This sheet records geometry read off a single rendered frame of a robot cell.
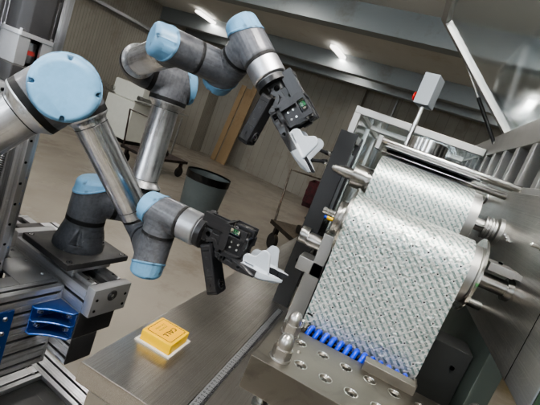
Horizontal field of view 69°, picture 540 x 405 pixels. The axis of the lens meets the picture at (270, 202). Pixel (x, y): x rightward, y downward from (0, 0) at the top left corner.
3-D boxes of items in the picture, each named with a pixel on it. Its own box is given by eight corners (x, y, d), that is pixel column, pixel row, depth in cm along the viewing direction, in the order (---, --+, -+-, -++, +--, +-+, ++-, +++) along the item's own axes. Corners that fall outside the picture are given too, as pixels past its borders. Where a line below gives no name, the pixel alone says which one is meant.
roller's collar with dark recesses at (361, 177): (349, 186, 110) (358, 164, 109) (370, 194, 108) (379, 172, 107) (346, 186, 104) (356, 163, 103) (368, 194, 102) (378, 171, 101)
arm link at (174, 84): (104, 213, 131) (150, 51, 124) (147, 221, 139) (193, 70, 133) (110, 225, 121) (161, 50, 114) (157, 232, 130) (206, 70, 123)
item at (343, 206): (343, 204, 87) (343, 196, 80) (352, 207, 87) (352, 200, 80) (329, 235, 86) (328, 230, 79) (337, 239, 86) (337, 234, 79)
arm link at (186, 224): (169, 240, 85) (189, 235, 93) (187, 249, 84) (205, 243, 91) (181, 208, 84) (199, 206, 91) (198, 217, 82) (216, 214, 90)
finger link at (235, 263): (252, 272, 77) (218, 252, 81) (250, 279, 78) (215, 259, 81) (263, 268, 82) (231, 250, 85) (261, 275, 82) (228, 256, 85)
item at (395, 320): (300, 325, 81) (334, 245, 78) (411, 384, 75) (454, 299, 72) (300, 326, 81) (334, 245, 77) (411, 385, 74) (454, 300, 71)
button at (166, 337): (159, 326, 84) (162, 316, 84) (186, 341, 82) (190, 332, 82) (138, 339, 77) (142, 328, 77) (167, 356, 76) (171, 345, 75)
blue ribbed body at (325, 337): (304, 335, 80) (310, 320, 80) (407, 389, 75) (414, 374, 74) (300, 341, 77) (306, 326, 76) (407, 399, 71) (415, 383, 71)
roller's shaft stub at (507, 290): (464, 282, 78) (475, 262, 77) (501, 297, 76) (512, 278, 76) (468, 288, 74) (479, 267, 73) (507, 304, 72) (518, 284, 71)
